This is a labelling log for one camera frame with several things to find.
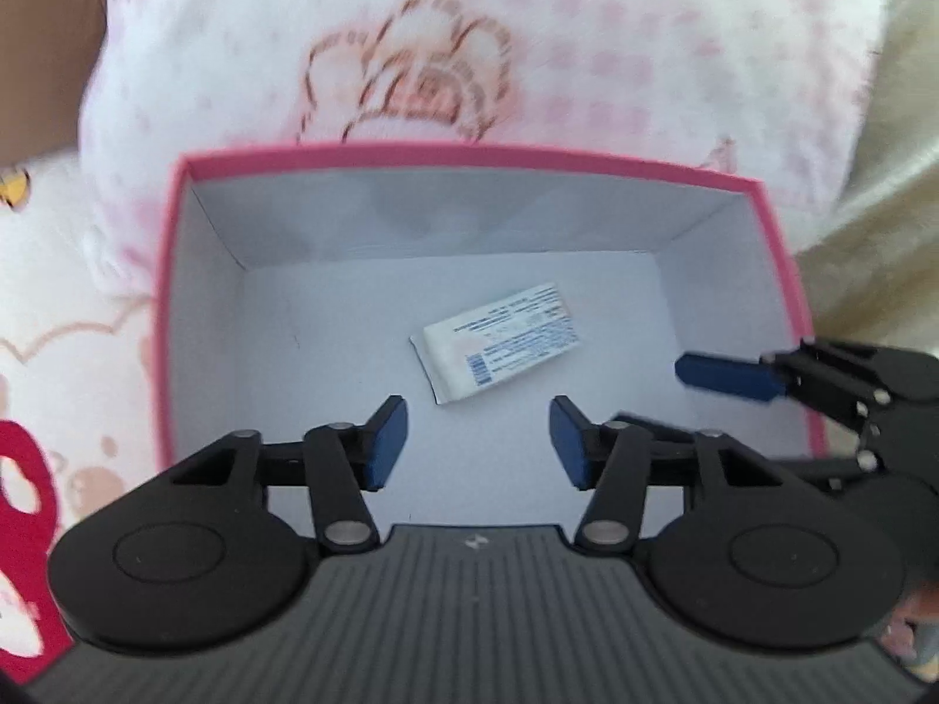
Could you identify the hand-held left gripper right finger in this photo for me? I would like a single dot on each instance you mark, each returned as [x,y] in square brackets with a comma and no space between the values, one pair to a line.
[568,444]

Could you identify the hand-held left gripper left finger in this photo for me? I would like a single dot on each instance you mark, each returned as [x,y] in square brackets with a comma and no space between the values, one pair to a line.
[389,444]

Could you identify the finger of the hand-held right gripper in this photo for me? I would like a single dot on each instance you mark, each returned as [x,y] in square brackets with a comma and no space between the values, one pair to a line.
[726,375]
[821,466]

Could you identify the pink cardboard box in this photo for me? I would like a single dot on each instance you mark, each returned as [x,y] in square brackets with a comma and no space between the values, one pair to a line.
[308,352]

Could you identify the white packet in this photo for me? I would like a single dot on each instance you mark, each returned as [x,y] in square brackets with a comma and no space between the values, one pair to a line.
[491,341]

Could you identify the beige shiny cloth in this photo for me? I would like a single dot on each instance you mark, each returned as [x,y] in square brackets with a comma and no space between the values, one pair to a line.
[895,235]

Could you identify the pink checked pillow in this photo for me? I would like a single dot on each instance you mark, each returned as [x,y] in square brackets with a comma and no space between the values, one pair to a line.
[587,51]

